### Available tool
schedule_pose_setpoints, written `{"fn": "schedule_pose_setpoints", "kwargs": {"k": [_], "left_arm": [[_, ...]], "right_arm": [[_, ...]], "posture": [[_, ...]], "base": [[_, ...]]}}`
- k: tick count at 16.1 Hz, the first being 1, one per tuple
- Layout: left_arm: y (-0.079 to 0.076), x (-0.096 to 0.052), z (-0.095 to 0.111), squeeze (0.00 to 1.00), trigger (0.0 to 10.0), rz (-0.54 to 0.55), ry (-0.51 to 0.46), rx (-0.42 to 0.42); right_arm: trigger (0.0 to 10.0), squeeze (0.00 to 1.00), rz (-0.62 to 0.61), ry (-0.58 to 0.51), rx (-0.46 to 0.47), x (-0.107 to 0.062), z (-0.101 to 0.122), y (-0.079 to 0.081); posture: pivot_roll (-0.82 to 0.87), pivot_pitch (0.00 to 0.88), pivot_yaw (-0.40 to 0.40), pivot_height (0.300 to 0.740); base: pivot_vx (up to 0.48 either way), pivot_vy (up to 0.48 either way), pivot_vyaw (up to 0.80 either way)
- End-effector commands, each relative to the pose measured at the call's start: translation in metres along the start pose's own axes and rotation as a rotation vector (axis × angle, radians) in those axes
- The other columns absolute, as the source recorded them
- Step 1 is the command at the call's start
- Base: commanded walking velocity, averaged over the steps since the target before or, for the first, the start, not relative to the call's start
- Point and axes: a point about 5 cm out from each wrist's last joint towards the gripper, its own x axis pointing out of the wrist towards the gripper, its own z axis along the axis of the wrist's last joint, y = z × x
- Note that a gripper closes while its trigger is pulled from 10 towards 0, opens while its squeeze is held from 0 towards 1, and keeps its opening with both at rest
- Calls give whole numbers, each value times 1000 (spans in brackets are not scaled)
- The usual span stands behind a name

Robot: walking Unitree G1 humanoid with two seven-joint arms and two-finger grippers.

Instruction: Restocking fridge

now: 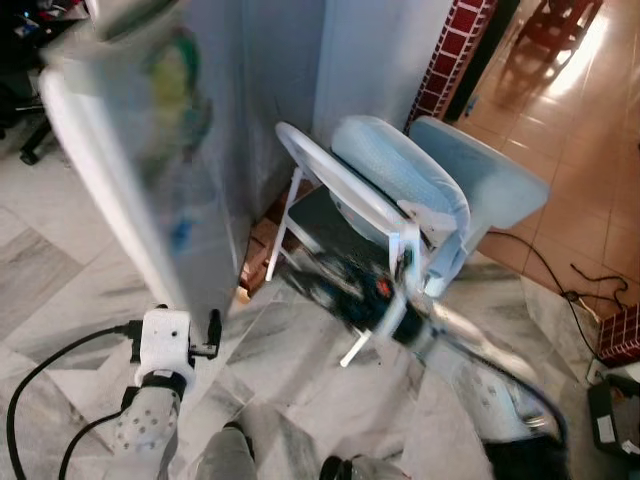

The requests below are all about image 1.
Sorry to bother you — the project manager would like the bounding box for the grey fridge with fruit sticker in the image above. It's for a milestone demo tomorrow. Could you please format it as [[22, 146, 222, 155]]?
[[38, 0, 326, 323]]

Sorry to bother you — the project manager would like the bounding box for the red brick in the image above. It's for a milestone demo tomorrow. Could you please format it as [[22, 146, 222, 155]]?
[[238, 222, 283, 301]]

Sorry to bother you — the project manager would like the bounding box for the grey robot left leg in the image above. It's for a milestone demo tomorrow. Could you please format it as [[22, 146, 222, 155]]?
[[193, 422, 259, 480]]

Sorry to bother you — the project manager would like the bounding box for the grey robot leg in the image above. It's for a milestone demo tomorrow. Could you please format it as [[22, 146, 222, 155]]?
[[320, 455, 406, 480], [193, 422, 259, 480]]

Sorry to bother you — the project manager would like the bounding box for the white folding chair blue cushion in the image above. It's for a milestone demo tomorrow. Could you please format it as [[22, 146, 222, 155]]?
[[265, 113, 551, 366]]

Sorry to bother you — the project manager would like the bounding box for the grey robot right leg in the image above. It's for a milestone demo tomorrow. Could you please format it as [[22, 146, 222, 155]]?
[[320, 455, 406, 480]]

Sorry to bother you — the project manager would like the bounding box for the black box with white label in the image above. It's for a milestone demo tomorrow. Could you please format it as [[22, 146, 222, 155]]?
[[587, 373, 640, 459]]

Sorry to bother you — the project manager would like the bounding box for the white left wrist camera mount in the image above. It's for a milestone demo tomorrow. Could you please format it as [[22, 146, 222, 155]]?
[[135, 309, 197, 379]]

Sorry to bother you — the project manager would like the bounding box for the short black left arm cable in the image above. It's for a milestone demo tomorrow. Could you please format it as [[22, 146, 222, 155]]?
[[58, 410, 126, 480]]

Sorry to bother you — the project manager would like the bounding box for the long black left arm cable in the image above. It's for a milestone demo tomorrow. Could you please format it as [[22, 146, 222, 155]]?
[[5, 322, 141, 480]]

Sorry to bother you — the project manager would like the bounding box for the thin black floor cable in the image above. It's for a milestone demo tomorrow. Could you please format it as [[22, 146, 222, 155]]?
[[488, 228, 633, 313]]

